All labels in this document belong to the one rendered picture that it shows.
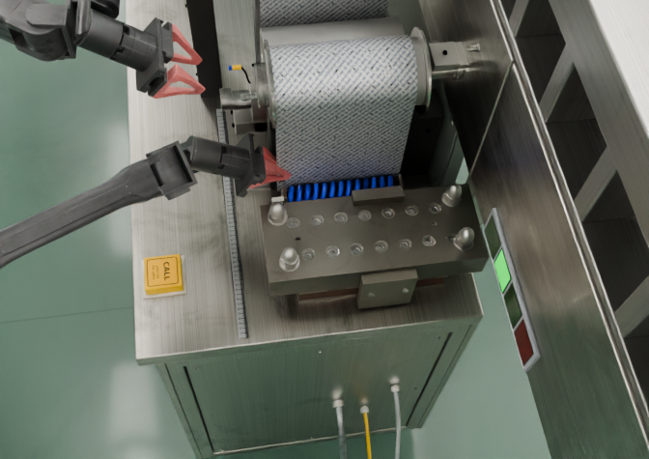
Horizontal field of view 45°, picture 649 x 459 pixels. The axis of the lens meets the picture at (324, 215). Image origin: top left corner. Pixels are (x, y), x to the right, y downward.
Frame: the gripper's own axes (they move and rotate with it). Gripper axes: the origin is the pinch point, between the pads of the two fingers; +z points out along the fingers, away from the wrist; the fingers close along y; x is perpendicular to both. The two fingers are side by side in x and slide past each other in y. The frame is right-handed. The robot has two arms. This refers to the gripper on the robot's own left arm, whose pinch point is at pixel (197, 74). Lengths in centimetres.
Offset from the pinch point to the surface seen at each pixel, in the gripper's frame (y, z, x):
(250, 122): -2.7, 17.5, -8.2
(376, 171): 4.9, 40.6, -0.5
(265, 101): 1.9, 11.9, 2.1
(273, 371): 31, 43, -39
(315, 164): 4.8, 28.8, -4.7
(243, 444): 32, 72, -87
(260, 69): -2.1, 9.4, 4.7
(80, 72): -118, 49, -133
